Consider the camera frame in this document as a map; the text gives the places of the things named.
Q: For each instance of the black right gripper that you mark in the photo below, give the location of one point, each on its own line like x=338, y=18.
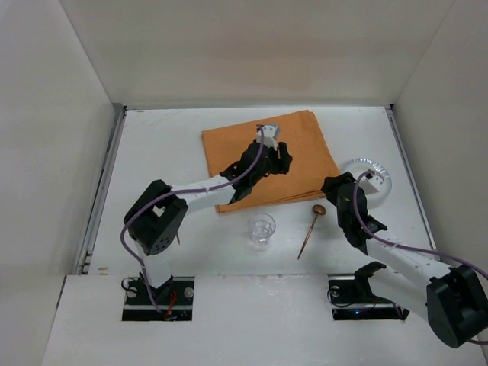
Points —
x=341, y=187

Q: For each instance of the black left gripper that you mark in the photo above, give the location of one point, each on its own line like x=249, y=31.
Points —
x=277, y=161

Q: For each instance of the orange cloth napkin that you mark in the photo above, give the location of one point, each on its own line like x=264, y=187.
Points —
x=312, y=160

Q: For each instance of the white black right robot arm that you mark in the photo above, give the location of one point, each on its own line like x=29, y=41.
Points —
x=442, y=289

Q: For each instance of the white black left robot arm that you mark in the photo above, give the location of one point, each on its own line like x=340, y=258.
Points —
x=151, y=224

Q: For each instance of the white paper plate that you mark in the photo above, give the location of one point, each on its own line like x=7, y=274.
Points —
x=359, y=165

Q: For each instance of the clear plastic cup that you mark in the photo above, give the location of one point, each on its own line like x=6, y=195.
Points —
x=261, y=228

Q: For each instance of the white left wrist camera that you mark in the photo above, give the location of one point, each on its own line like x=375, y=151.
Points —
x=268, y=134

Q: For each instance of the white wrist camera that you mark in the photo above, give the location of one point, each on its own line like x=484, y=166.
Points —
x=268, y=134
x=373, y=181

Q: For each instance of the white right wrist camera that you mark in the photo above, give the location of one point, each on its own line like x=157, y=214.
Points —
x=373, y=181

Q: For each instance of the right aluminium table rail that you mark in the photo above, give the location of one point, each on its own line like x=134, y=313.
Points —
x=412, y=182

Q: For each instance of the aluminium table rail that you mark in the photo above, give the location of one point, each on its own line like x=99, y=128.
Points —
x=87, y=242
x=412, y=182

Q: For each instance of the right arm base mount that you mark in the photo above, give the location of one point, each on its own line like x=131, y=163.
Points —
x=352, y=299

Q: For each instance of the left aluminium table rail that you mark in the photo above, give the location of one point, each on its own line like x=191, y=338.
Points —
x=87, y=242

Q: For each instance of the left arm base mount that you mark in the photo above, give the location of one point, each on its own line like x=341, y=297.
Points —
x=174, y=300

